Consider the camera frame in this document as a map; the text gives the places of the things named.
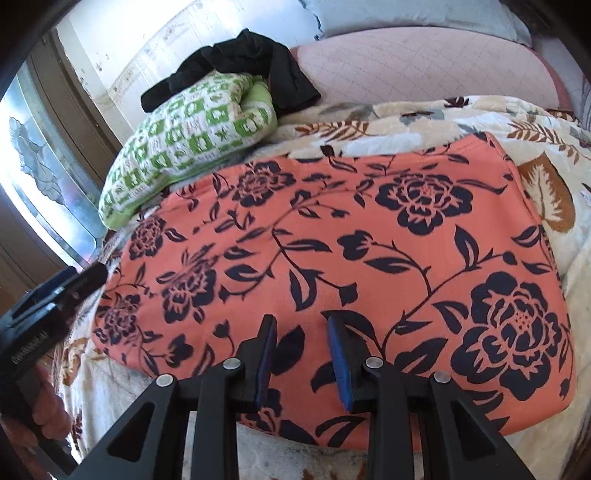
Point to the brown glass door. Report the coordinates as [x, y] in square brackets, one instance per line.
[56, 149]

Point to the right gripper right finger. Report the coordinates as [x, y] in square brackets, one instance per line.
[457, 440]

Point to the grey pillow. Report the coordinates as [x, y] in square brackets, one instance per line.
[487, 17]

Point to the left hand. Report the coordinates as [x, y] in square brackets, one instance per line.
[48, 413]

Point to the pink sofa cushion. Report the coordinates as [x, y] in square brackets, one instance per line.
[425, 64]

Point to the green checkered pillow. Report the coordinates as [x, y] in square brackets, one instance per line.
[191, 133]

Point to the black garment on pillow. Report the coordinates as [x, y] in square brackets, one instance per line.
[247, 53]

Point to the orange floral garment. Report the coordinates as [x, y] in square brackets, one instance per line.
[437, 260]

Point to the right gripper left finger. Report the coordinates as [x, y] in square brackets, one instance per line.
[187, 425]

